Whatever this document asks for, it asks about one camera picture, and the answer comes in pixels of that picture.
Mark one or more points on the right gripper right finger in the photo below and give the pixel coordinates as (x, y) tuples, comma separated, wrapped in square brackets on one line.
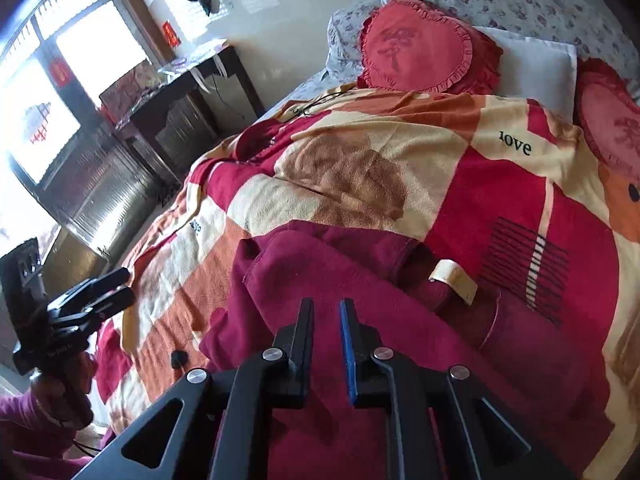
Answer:
[(440, 424)]

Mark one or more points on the fingers of the left gripper seen afar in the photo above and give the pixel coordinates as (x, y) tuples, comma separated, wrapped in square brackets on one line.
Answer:
[(92, 302)]

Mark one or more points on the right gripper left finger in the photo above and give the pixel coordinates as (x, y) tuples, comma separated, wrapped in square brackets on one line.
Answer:
[(216, 426)]

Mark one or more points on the maroon sweater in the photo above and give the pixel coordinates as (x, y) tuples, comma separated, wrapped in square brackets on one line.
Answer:
[(519, 355)]

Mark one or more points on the left hand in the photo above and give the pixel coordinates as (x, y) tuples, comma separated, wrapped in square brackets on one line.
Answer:
[(63, 396)]

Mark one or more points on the window with red decals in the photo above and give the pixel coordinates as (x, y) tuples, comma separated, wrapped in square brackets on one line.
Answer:
[(63, 169)]

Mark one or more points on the dark wooden desk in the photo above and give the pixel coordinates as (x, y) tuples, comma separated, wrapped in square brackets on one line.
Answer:
[(173, 124)]

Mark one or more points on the orange red patterned blanket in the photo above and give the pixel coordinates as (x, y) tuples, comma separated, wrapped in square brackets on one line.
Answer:
[(504, 195)]

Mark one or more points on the right red heart pillow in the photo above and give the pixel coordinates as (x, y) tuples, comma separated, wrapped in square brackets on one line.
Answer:
[(608, 117)]

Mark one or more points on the red heart pillow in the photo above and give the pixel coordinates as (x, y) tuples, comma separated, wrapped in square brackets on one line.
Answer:
[(411, 45), (608, 117)]

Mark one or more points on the white pillow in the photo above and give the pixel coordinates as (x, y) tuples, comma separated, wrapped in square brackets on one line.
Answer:
[(532, 68)]

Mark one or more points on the left red heart pillow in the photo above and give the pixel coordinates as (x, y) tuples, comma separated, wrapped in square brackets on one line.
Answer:
[(411, 45)]

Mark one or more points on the floral quilt headboard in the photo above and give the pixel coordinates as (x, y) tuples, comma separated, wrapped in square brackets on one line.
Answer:
[(573, 22)]

